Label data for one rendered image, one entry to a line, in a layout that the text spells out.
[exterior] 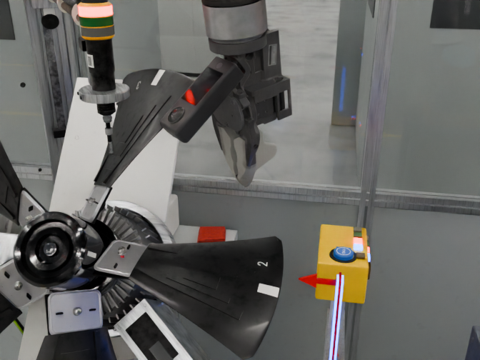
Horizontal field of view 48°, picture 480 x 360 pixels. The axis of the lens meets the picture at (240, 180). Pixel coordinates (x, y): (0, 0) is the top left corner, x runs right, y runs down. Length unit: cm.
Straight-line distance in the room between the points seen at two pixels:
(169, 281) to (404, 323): 109
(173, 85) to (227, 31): 30
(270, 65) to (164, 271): 36
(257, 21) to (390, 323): 131
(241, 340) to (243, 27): 43
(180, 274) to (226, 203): 78
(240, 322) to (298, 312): 98
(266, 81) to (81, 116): 65
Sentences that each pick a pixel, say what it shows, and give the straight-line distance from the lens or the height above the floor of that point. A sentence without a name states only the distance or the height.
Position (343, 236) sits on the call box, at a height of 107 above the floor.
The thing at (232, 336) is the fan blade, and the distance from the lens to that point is 80.
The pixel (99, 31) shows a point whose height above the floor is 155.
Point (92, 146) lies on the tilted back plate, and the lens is 122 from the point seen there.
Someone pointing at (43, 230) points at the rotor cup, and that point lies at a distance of 89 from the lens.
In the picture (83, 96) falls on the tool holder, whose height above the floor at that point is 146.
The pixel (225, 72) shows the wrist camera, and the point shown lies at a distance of 66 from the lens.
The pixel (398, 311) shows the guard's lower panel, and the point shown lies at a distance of 177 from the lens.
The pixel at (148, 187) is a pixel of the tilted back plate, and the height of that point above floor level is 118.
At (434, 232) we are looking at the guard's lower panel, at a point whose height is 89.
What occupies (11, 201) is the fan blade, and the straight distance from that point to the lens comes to 100.
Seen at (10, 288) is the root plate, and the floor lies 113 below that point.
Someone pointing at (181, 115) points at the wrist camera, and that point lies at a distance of 65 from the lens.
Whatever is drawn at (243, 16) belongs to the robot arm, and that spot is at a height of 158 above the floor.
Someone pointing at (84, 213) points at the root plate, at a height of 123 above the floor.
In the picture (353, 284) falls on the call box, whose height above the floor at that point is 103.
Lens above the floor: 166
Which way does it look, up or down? 25 degrees down
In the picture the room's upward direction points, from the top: straight up
